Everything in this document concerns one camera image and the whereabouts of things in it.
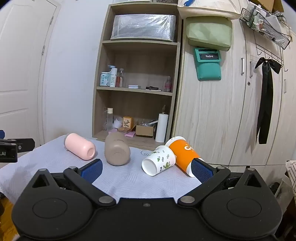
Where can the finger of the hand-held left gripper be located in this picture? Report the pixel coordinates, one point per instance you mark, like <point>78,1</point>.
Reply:
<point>25,143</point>

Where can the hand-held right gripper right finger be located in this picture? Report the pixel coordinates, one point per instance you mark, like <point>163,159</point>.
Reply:
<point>201,171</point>

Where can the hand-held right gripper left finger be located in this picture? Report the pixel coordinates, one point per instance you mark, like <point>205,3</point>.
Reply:
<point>92,170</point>

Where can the orange paper cup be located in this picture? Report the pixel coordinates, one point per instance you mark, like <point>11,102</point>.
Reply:
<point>182,153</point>

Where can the pink cup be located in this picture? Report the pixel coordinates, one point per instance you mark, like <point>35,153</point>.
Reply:
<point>78,146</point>

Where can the tan cup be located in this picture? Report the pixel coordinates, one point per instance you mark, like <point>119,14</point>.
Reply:
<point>116,150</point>

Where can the white leaf-print paper cup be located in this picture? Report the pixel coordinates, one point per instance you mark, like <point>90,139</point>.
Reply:
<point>157,160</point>

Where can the white textured tablecloth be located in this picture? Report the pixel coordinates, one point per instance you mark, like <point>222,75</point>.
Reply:
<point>129,176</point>

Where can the pink flat box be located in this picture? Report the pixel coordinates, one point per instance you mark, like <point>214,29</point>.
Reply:
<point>130,134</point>

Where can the clear bottle beige cap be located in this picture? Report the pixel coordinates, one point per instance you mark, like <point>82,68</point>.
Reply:
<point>108,120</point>

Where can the white crumpled paper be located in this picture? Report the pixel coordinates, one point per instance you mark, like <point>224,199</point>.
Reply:
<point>118,123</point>

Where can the light wooden wardrobe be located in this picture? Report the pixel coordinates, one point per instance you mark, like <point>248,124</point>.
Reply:
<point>208,115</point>

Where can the white paper towel roll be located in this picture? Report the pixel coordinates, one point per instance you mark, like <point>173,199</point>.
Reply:
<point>161,127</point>

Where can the yellow flower-print box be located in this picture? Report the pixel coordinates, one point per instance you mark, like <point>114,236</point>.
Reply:
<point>128,122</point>

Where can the small open cardboard box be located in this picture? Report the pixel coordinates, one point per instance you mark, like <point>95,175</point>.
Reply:
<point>144,131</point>

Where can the white door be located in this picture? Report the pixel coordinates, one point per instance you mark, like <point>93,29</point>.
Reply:
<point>20,69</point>

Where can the white patterned cloth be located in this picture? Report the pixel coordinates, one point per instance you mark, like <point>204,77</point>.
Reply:
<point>291,171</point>

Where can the pink small bottle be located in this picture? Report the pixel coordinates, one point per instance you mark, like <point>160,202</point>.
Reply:
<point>168,85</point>

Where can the white flat tin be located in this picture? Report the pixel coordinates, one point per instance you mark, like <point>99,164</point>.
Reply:
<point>134,87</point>

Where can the white pump bottle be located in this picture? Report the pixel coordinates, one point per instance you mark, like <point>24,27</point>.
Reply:
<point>112,78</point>

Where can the clear bottle red liquid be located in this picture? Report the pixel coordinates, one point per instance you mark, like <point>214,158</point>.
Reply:
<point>120,80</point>

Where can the black flat item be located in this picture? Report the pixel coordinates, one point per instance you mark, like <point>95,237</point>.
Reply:
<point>153,88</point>

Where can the black ribbon bow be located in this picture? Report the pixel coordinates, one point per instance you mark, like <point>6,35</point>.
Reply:
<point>266,92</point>

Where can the teal pouch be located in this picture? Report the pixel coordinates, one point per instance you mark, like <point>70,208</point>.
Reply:
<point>208,68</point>

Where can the wooden open shelf unit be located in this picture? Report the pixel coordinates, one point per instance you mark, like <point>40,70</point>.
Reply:
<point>138,45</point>

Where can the green cushion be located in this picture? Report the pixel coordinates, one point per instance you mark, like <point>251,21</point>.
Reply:
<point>209,33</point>

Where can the plastic-wrapped silver storage box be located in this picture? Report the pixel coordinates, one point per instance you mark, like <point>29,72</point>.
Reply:
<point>143,26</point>

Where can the cream fabric bag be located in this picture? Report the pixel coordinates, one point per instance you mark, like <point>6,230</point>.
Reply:
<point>208,10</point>

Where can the blue item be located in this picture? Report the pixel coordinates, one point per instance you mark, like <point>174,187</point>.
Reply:
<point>188,2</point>

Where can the brown cardboard box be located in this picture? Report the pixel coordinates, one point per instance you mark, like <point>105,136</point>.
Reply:
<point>276,4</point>

